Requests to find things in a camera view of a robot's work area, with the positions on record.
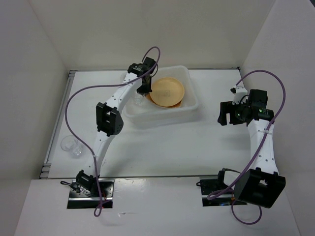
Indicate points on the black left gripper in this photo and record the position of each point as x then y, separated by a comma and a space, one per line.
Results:
144, 91

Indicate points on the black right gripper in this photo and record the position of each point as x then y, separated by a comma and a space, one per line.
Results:
227, 107

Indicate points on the triangular woven bamboo basket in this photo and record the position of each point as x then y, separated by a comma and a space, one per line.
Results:
148, 97

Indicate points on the clear plastic cup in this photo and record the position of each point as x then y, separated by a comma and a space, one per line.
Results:
138, 99
72, 145

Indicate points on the yellow bear plate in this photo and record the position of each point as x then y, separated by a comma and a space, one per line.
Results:
178, 105
167, 91

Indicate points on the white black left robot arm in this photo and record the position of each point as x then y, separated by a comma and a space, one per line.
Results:
109, 122

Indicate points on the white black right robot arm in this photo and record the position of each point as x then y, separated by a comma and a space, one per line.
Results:
261, 184

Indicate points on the translucent white plastic bin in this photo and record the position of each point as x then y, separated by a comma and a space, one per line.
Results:
148, 115

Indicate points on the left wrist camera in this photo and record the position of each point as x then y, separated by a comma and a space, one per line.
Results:
137, 68

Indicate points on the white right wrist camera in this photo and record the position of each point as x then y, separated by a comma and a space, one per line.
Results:
239, 93

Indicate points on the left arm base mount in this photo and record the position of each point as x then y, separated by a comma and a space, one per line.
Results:
81, 198

